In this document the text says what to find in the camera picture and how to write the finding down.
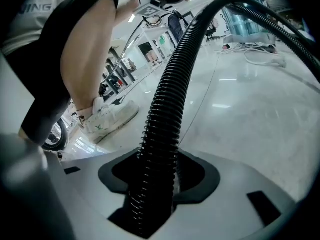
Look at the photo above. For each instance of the person's right leg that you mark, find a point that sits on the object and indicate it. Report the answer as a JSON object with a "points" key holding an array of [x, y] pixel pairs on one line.
{"points": [[87, 59]]}

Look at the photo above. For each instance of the red and teal vacuum cleaner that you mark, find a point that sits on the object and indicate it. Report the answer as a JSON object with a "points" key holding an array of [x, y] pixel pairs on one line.
{"points": [[240, 25]]}

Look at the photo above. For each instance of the black round stool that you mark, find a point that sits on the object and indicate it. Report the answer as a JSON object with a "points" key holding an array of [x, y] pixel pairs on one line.
{"points": [[63, 134]]}

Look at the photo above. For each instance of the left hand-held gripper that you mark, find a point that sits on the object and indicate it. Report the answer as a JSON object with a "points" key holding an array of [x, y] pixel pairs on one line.
{"points": [[150, 10]]}

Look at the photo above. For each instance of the person's black shorts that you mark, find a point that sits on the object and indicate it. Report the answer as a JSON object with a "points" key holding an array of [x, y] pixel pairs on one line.
{"points": [[37, 71]]}

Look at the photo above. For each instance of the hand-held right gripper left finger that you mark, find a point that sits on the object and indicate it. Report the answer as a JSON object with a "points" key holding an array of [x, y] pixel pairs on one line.
{"points": [[87, 196]]}

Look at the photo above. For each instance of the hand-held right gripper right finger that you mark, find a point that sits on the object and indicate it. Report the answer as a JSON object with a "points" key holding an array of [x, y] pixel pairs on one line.
{"points": [[225, 209]]}

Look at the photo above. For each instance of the person's white right shoe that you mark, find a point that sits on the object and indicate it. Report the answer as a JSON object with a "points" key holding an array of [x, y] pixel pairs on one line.
{"points": [[110, 119]]}

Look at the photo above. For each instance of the person's white t-shirt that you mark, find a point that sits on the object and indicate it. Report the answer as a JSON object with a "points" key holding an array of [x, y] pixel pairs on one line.
{"points": [[27, 16]]}

